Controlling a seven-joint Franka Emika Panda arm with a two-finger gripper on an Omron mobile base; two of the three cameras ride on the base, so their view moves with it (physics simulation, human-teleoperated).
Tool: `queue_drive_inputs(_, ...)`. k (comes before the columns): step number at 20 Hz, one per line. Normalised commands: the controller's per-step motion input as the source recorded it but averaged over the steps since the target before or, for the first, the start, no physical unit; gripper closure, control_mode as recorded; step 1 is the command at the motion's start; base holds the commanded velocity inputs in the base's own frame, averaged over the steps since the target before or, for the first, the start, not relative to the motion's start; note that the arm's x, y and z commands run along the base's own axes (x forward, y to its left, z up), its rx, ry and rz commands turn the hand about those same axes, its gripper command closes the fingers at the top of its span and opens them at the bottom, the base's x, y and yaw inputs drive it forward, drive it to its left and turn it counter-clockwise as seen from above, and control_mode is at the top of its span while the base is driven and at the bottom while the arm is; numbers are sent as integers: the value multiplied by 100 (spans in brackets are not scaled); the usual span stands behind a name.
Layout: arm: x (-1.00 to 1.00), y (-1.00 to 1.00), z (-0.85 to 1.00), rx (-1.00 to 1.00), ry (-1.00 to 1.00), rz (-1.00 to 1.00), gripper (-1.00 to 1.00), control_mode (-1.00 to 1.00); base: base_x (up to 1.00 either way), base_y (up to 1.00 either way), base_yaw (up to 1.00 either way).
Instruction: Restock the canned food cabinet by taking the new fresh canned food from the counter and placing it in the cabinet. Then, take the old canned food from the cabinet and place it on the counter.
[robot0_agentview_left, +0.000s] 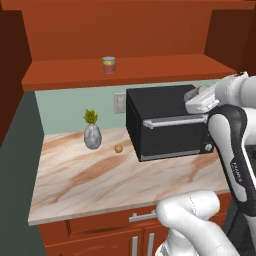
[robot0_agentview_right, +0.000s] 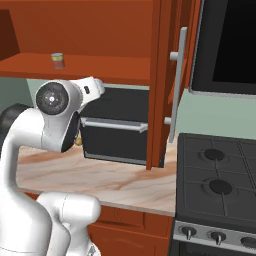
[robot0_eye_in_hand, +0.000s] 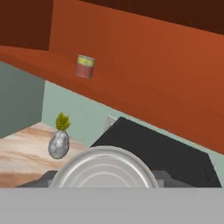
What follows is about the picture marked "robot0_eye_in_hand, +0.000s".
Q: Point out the black box appliance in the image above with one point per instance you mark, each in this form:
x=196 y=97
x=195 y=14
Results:
x=157 y=151

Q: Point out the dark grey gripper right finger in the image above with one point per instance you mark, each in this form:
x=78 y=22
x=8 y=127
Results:
x=170 y=180

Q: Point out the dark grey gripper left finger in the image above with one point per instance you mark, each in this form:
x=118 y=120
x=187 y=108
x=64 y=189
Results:
x=40 y=180

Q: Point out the white wall socket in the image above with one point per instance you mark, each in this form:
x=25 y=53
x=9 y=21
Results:
x=110 y=121

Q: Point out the orange-brown wooden cabinet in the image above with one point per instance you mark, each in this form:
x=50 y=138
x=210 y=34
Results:
x=140 y=67

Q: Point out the red can with yellow label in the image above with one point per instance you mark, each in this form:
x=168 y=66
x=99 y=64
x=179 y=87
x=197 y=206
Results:
x=85 y=67

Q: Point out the green plant in grey vase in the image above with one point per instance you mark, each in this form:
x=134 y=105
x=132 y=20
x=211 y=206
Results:
x=59 y=144

